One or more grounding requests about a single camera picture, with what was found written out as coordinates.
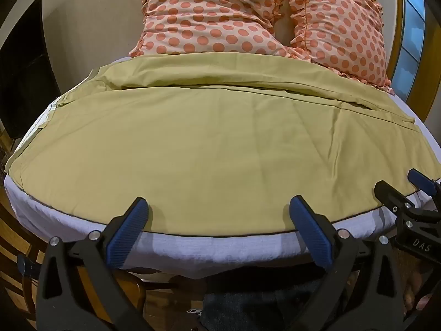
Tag yellow-green bed sheet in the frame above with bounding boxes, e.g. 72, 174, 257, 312
5, 54, 425, 238

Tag yellow window frame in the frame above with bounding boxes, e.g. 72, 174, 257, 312
348, 0, 441, 125

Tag glass window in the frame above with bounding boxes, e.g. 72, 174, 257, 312
393, 0, 426, 106

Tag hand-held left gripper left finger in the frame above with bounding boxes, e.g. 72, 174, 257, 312
34, 196, 153, 331

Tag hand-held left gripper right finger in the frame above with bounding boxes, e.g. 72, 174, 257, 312
288, 195, 409, 331

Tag bed with white sheet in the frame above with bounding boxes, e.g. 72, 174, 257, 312
3, 55, 441, 281

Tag person's right hand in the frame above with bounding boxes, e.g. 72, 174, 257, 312
396, 248, 426, 318

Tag wooden chair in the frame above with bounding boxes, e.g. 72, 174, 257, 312
77, 268, 146, 322

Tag person's denim-clad legs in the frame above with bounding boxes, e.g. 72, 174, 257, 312
201, 279, 349, 331

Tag ruffled polka dot pillow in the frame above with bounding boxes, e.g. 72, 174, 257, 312
276, 0, 393, 92

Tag large polka dot pillow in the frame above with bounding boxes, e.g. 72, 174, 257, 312
128, 0, 289, 58

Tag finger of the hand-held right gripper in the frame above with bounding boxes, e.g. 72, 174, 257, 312
374, 179, 420, 215
407, 168, 441, 211

